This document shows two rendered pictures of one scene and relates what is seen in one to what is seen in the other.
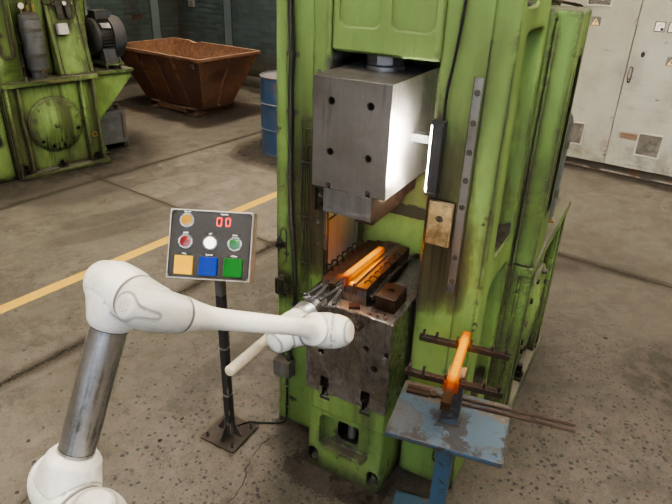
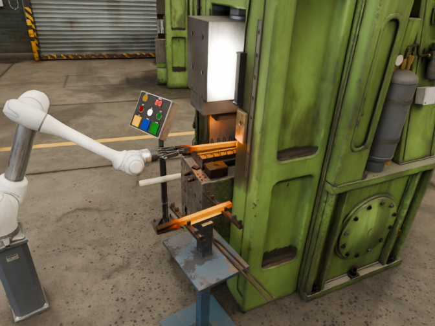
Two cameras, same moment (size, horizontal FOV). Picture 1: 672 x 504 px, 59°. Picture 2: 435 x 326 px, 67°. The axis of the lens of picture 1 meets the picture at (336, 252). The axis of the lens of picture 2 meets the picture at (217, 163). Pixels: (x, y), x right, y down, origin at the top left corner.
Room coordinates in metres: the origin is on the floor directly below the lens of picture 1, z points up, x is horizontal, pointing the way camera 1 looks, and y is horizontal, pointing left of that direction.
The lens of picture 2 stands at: (0.60, -1.22, 1.93)
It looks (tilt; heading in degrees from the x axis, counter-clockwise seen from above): 29 degrees down; 36
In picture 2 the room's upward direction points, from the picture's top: 2 degrees clockwise
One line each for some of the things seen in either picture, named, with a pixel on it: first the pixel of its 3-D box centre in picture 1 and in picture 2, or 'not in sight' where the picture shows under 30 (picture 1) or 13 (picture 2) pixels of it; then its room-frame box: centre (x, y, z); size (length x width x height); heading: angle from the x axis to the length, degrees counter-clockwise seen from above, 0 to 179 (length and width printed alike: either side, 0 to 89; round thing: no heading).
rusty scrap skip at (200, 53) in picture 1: (187, 77); not in sight; (8.85, 2.27, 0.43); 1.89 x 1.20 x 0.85; 55
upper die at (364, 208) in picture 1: (372, 187); (229, 98); (2.18, -0.13, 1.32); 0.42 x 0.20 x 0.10; 152
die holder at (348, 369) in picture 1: (376, 323); (228, 189); (2.17, -0.19, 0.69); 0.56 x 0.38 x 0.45; 152
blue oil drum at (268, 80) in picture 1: (285, 113); not in sight; (6.83, 0.64, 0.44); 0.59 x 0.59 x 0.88
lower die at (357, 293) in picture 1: (367, 268); (226, 151); (2.18, -0.13, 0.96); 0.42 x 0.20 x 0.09; 152
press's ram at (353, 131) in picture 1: (386, 127); (235, 57); (2.16, -0.17, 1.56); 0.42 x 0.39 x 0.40; 152
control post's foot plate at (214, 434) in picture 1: (229, 425); (164, 220); (2.19, 0.50, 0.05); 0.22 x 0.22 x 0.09; 62
